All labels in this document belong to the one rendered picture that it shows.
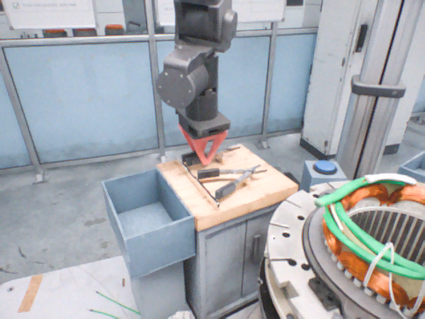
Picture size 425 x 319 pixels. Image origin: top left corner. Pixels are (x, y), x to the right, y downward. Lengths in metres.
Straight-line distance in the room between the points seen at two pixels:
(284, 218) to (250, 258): 0.21
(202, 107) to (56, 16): 1.97
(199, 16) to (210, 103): 0.13
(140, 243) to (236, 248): 0.19
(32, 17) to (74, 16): 0.25
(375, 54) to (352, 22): 1.76
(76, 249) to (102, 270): 1.26
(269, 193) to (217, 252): 0.14
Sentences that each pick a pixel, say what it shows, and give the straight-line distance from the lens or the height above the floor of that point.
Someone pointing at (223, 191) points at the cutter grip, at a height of 1.09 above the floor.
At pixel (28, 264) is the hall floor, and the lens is 2.11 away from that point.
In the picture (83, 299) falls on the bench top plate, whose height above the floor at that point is 0.78.
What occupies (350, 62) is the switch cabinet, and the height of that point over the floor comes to 0.89.
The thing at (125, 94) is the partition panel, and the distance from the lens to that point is 2.53.
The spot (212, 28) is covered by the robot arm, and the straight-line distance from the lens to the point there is 0.46.
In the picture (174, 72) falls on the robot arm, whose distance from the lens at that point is 0.42.
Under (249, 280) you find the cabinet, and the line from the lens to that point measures 0.67.
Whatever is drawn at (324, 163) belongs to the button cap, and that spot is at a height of 1.04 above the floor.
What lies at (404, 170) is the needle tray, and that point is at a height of 1.06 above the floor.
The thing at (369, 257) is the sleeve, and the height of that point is 1.15.
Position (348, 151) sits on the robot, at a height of 1.00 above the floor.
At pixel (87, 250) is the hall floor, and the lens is 2.05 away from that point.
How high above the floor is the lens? 1.37
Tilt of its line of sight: 30 degrees down
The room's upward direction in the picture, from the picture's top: straight up
